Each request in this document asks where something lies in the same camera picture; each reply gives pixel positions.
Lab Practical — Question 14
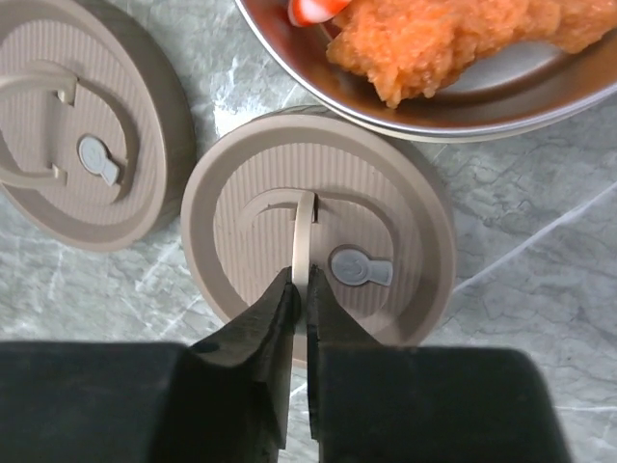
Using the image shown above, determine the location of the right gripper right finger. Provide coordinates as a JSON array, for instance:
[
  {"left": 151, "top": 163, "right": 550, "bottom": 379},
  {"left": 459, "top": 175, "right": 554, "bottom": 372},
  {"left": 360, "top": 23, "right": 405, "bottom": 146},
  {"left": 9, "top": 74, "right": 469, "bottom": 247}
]
[{"left": 307, "top": 268, "right": 572, "bottom": 462}]

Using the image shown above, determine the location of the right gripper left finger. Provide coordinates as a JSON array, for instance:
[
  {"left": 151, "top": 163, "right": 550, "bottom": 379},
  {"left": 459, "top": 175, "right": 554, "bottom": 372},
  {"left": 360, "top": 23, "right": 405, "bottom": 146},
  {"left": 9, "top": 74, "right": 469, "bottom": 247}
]
[{"left": 1, "top": 269, "right": 300, "bottom": 462}]

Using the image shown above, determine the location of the brown round lid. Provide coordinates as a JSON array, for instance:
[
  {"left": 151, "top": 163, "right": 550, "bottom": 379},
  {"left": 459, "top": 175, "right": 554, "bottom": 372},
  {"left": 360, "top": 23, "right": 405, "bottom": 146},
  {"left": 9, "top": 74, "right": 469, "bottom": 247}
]
[
  {"left": 1, "top": 1, "right": 197, "bottom": 252},
  {"left": 180, "top": 106, "right": 456, "bottom": 346}
]

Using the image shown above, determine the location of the orange fried piece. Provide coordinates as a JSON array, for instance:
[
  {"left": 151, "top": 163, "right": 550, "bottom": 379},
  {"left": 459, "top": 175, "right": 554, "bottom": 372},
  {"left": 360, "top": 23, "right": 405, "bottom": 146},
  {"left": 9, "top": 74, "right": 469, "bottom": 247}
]
[{"left": 327, "top": 0, "right": 616, "bottom": 108}]

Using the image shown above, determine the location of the orange shrimp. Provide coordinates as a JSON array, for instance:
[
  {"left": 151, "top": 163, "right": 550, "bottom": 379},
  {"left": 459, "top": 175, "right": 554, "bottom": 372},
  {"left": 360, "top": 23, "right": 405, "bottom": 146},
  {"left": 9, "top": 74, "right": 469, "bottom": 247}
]
[{"left": 287, "top": 0, "right": 351, "bottom": 27}]

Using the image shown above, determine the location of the right round metal container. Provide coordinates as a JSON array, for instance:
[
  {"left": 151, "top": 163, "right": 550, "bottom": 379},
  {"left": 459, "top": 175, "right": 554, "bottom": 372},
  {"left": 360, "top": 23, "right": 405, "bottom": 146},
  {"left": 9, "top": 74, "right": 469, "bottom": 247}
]
[{"left": 236, "top": 1, "right": 616, "bottom": 143}]

